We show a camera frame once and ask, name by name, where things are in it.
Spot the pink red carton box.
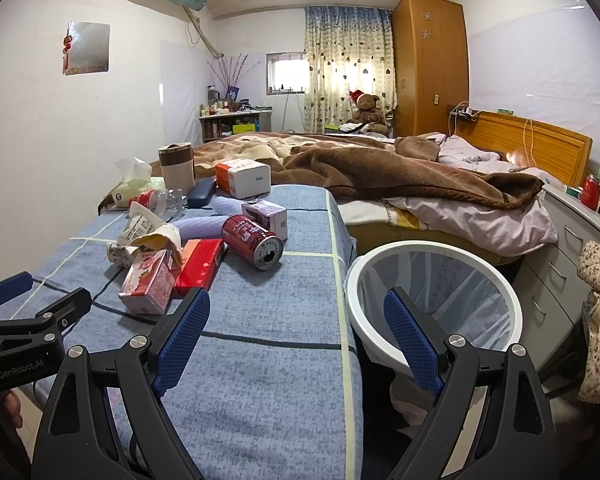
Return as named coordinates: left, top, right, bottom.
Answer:
left=118, top=249, right=175, bottom=315

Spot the paper wrapper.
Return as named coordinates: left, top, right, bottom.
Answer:
left=106, top=202, right=183, bottom=269

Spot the clear plastic cola bottle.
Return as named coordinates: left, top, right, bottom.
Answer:
left=130, top=188, right=187, bottom=217

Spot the lavender foam net sleeve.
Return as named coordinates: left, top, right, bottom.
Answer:
left=173, top=216, right=228, bottom=247

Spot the red soda can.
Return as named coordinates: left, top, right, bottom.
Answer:
left=221, top=214, right=284, bottom=271

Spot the pink white small box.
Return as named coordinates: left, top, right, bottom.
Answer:
left=242, top=198, right=288, bottom=242

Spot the white trash bin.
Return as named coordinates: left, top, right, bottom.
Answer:
left=344, top=240, right=522, bottom=376

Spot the person's hand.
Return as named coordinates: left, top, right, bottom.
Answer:
left=0, top=390, right=23, bottom=429

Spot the green tissue box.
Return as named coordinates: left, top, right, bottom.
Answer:
left=110, top=157, right=155, bottom=209

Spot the grey drawer cabinet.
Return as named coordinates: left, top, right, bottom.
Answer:
left=514, top=185, right=600, bottom=370

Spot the dark blue glasses case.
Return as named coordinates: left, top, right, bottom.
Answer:
left=186, top=177, right=216, bottom=209

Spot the brown beige tumbler cup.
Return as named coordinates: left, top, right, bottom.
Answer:
left=158, top=142, right=195, bottom=194

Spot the pink quilt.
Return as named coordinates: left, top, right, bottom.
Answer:
left=388, top=133, right=562, bottom=257

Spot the white orange tissue pack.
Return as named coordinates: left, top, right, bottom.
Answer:
left=214, top=159, right=271, bottom=200

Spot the bed mattress base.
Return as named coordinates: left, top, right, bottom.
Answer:
left=337, top=200, right=518, bottom=266

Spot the cluttered side desk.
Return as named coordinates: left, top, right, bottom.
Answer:
left=199, top=108, right=272, bottom=143

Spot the red thermos jar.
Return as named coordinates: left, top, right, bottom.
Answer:
left=580, top=174, right=600, bottom=211

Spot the wooden bed headboard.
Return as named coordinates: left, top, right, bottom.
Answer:
left=454, top=112, right=593, bottom=186

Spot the brown fleece blanket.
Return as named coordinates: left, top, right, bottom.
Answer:
left=149, top=131, right=544, bottom=210

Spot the dried branches vase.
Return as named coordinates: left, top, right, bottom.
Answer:
left=209, top=53, right=261, bottom=102

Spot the small window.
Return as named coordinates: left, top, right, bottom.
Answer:
left=266, top=52, right=310, bottom=96

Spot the teddy bear with santa hat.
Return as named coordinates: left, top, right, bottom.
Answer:
left=350, top=90, right=389, bottom=136

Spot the patterned curtain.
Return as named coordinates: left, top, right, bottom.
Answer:
left=304, top=6, right=398, bottom=133

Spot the wooden wardrobe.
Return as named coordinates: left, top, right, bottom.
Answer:
left=391, top=0, right=469, bottom=136

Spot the wall mirror sticker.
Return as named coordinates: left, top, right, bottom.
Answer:
left=62, top=21, right=110, bottom=76

